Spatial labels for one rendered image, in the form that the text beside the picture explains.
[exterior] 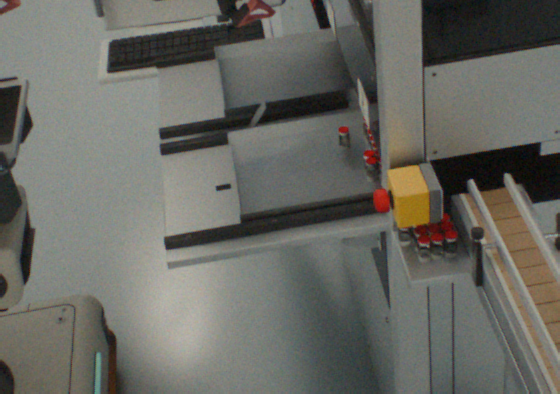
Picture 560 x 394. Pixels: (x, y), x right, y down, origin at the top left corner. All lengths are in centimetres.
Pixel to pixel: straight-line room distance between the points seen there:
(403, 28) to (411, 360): 76
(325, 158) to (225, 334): 101
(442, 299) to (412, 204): 35
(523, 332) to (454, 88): 39
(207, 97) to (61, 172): 147
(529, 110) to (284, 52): 76
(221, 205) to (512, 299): 58
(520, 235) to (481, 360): 47
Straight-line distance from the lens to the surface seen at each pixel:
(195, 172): 182
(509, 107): 155
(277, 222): 164
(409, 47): 143
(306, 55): 212
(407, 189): 148
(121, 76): 232
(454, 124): 153
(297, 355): 261
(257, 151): 184
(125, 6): 248
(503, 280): 148
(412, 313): 181
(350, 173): 176
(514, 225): 157
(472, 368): 198
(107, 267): 299
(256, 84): 204
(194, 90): 206
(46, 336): 245
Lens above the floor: 199
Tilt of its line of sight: 37 degrees down
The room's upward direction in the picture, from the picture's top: 8 degrees counter-clockwise
